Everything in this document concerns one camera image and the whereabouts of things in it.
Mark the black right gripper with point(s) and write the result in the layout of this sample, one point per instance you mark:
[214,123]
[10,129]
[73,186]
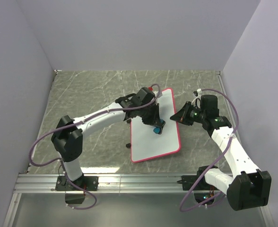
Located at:
[181,116]

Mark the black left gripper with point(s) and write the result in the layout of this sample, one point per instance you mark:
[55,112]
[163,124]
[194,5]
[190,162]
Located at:
[154,120]

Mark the blue bone-shaped eraser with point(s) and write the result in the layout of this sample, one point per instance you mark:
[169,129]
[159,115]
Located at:
[158,128]

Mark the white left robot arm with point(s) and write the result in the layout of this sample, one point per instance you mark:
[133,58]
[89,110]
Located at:
[69,140]

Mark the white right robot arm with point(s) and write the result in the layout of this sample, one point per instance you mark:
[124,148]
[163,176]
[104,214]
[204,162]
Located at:
[248,186]

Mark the pink-framed whiteboard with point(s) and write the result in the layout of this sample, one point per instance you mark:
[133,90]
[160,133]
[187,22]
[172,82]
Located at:
[145,141]

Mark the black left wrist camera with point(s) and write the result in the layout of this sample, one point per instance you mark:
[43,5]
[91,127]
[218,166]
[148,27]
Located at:
[143,96]

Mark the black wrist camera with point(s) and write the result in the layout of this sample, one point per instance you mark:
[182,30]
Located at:
[209,104]
[143,96]

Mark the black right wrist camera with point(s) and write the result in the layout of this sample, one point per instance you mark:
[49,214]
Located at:
[209,104]

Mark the aluminium mounting rail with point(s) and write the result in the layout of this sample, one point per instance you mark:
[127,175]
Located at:
[107,183]

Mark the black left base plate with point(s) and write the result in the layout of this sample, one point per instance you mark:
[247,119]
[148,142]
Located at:
[89,183]

